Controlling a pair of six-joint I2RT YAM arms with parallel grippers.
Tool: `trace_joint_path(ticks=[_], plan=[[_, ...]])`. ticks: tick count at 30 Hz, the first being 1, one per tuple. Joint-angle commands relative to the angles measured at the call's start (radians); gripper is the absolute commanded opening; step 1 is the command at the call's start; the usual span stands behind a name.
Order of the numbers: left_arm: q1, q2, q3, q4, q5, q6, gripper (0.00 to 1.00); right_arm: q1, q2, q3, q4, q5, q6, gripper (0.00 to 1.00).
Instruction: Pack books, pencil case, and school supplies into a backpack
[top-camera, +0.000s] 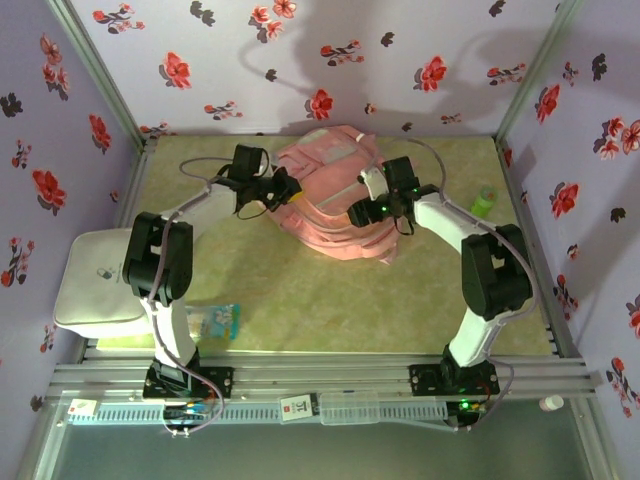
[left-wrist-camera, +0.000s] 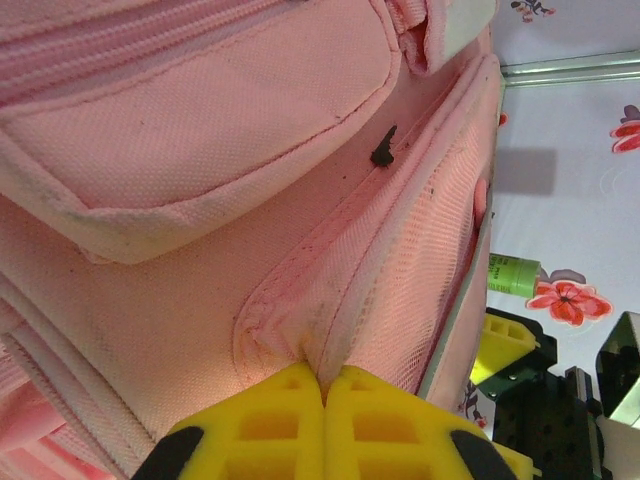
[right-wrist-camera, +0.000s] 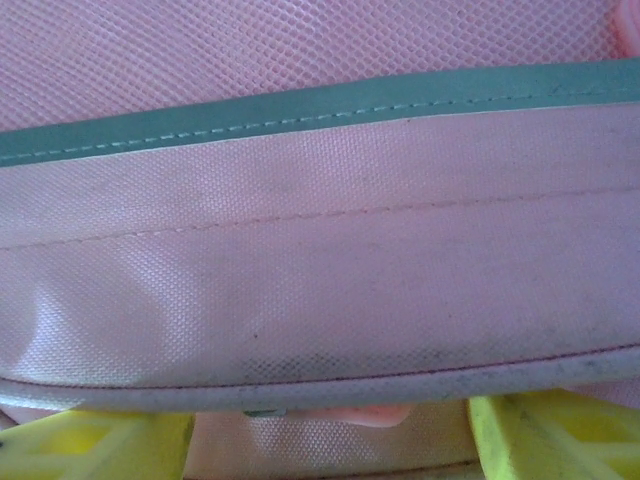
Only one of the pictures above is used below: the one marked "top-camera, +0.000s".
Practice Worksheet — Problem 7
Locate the small white red box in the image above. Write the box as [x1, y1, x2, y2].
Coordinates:
[67, 398, 100, 421]

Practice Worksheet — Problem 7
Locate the light blue printed packet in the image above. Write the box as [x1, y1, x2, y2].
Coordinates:
[185, 303, 243, 343]

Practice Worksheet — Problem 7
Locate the aluminium corner post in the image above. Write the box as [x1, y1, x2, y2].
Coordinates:
[493, 0, 587, 145]
[47, 0, 152, 152]

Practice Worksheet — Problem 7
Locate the thin black right gripper cable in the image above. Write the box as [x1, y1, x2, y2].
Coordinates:
[393, 212, 417, 239]

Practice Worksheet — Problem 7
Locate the clear plastic box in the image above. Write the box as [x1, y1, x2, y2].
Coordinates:
[318, 390, 380, 427]

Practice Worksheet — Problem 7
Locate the white card with red mark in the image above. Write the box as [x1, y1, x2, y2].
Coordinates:
[278, 393, 322, 424]

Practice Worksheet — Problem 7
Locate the lilac right arm cable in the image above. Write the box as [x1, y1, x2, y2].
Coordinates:
[394, 138, 541, 434]

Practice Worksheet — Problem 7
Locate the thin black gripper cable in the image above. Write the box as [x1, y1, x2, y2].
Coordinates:
[234, 199, 269, 222]
[393, 212, 417, 239]

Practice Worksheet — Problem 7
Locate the white slotted cable duct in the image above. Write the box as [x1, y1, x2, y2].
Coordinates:
[66, 399, 450, 427]

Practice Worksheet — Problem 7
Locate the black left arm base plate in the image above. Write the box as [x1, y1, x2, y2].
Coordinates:
[142, 363, 235, 402]

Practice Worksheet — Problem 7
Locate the thin black left gripper cable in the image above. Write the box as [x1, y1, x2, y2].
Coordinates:
[234, 199, 269, 222]

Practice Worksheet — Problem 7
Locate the green plastic bottle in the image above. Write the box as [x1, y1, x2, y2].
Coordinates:
[469, 185, 501, 218]

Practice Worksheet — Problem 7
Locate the long aluminium base rail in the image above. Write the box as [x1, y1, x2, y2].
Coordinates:
[47, 349, 604, 402]

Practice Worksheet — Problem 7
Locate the aluminium side rail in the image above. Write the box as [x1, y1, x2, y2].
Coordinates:
[494, 139, 587, 359]
[113, 138, 158, 232]

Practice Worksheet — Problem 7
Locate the pink school backpack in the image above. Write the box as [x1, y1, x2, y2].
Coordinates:
[269, 125, 402, 267]

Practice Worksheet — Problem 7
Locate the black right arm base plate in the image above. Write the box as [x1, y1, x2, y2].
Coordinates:
[408, 362, 501, 400]

